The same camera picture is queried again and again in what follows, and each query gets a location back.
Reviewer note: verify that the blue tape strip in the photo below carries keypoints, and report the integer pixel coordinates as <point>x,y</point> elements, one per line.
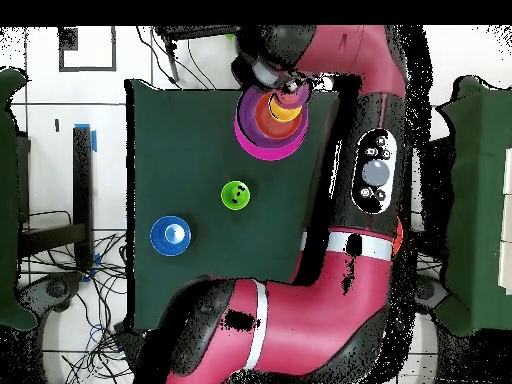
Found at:
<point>94,142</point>

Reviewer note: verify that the dark green tablecloth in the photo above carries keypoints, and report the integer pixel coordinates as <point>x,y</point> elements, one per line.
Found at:
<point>180,132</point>

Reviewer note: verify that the black power brick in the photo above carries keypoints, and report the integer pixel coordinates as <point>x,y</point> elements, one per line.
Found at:
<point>126,336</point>

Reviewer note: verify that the black upright post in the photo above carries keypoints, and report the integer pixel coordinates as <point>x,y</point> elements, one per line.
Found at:
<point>82,180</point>

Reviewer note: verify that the black pedestal foot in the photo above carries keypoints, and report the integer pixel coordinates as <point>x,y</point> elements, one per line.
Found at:
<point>434,294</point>
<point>56,288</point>

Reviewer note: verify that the green side table cloth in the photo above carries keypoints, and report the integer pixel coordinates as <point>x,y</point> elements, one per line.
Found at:
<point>8,200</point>
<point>480,200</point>

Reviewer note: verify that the pink bowl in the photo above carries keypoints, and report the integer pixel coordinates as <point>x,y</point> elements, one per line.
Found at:
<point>276,154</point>

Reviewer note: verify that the large orange bowl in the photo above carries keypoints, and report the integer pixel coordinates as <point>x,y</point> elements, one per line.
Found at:
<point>398,240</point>

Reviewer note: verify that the white boxes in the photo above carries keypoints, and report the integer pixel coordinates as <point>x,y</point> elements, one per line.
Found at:
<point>506,220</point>

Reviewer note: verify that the purple bowl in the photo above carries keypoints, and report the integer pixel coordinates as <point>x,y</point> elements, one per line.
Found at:
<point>246,116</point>

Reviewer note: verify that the black cross beam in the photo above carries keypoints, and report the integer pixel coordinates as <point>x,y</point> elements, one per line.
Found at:
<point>52,239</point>

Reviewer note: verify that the green cup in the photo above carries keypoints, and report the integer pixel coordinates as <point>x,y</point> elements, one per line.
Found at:
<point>235,195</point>

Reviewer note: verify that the yellow cup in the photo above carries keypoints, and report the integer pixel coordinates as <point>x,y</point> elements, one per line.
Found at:
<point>282,114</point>

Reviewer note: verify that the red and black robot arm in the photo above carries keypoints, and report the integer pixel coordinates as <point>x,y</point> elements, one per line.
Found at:
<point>320,312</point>

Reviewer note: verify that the blue bowl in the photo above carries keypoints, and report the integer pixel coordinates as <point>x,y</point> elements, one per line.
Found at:
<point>170,236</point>

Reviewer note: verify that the small orange bowl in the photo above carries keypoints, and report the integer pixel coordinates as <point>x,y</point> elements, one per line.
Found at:
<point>272,128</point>

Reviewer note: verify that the black metal stool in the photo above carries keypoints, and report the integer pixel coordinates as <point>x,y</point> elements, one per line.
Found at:
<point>188,31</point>

